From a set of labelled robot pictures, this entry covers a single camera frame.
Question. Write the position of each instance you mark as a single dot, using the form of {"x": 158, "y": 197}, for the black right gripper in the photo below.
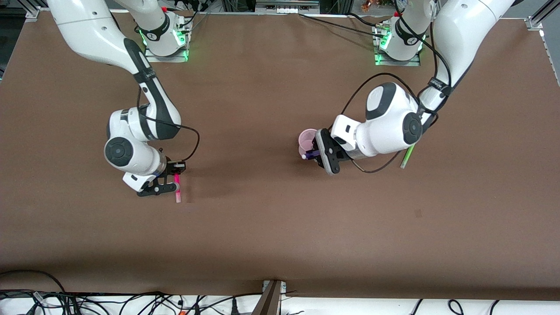
{"x": 173, "y": 168}

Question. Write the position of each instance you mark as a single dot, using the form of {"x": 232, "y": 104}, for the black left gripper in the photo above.
{"x": 313, "y": 154}

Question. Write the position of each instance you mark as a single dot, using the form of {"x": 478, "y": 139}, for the purple pen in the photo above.
{"x": 305, "y": 155}

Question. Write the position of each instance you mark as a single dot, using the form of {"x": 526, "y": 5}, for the pink pen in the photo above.
{"x": 178, "y": 190}

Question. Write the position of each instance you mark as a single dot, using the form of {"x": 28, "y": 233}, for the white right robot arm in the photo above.
{"x": 87, "y": 26}

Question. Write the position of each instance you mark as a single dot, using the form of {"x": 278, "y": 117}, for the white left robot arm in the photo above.
{"x": 389, "y": 127}

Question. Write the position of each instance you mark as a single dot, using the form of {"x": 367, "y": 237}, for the pink cup pen holder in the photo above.
{"x": 306, "y": 139}

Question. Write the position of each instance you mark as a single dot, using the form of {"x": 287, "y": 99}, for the green pen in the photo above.
{"x": 407, "y": 158}

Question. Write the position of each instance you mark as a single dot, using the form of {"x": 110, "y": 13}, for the small orange figure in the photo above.
{"x": 366, "y": 5}

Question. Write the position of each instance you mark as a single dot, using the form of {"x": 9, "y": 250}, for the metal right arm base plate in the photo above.
{"x": 168, "y": 58}

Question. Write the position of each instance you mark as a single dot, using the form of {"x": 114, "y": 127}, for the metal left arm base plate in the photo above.
{"x": 398, "y": 63}

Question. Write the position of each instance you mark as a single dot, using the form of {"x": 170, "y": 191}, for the grey metal rail box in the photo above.
{"x": 287, "y": 6}

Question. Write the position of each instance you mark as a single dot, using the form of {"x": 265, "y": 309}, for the aluminium camera post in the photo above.
{"x": 270, "y": 299}

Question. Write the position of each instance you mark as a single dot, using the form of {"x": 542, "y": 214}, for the aluminium frame corner profile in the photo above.
{"x": 540, "y": 19}
{"x": 33, "y": 13}

